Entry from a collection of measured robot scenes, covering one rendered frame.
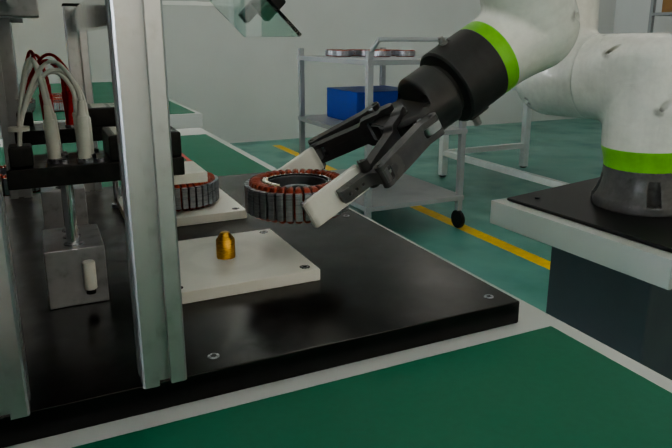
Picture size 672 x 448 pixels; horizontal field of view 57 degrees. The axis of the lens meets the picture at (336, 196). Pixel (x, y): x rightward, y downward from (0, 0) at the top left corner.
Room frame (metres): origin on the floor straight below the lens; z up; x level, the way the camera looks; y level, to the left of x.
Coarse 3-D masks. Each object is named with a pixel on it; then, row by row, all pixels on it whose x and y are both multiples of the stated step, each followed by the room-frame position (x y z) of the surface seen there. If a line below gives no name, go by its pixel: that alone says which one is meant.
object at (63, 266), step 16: (96, 224) 0.59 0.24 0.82; (48, 240) 0.54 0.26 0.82; (64, 240) 0.54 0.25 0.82; (80, 240) 0.53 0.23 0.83; (96, 240) 0.54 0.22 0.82; (48, 256) 0.51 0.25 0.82; (64, 256) 0.51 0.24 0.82; (80, 256) 0.52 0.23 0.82; (96, 256) 0.52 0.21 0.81; (48, 272) 0.51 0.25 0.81; (64, 272) 0.51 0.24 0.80; (80, 272) 0.52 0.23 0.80; (96, 272) 0.52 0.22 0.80; (48, 288) 0.50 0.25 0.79; (64, 288) 0.51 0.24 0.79; (80, 288) 0.52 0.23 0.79; (64, 304) 0.51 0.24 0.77; (80, 304) 0.51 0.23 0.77
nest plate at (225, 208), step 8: (224, 192) 0.89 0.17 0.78; (120, 200) 0.84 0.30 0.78; (224, 200) 0.84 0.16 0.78; (232, 200) 0.84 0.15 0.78; (120, 208) 0.82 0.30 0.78; (200, 208) 0.80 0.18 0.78; (208, 208) 0.80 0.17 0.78; (216, 208) 0.80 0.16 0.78; (224, 208) 0.80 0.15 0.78; (232, 208) 0.80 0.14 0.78; (240, 208) 0.80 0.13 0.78; (176, 216) 0.76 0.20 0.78; (184, 216) 0.76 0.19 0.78; (192, 216) 0.76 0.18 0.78; (200, 216) 0.77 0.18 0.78; (208, 216) 0.77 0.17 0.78; (216, 216) 0.78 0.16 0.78; (224, 216) 0.78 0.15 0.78; (232, 216) 0.79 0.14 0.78; (240, 216) 0.79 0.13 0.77; (184, 224) 0.76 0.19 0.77; (192, 224) 0.76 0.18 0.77
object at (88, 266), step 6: (84, 264) 0.51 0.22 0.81; (90, 264) 0.51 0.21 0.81; (84, 270) 0.51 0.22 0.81; (90, 270) 0.51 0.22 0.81; (84, 276) 0.51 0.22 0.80; (90, 276) 0.51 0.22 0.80; (96, 276) 0.52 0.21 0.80; (84, 282) 0.51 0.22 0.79; (90, 282) 0.51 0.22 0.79; (96, 282) 0.51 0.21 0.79; (84, 288) 0.51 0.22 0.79; (90, 288) 0.51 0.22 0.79; (96, 288) 0.51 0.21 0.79; (90, 294) 0.51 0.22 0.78
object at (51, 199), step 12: (48, 192) 0.73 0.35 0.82; (60, 192) 0.73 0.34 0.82; (84, 192) 0.74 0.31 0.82; (48, 204) 0.73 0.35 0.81; (60, 204) 0.73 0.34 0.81; (84, 204) 0.74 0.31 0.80; (48, 216) 0.73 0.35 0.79; (60, 216) 0.73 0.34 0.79; (84, 216) 0.74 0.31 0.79; (48, 228) 0.72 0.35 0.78
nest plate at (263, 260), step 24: (192, 240) 0.66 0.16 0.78; (240, 240) 0.66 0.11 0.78; (264, 240) 0.66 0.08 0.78; (192, 264) 0.59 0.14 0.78; (216, 264) 0.59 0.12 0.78; (240, 264) 0.59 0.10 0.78; (264, 264) 0.59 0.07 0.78; (288, 264) 0.59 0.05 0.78; (312, 264) 0.59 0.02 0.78; (192, 288) 0.53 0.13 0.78; (216, 288) 0.53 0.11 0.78; (240, 288) 0.54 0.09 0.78; (264, 288) 0.55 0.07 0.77
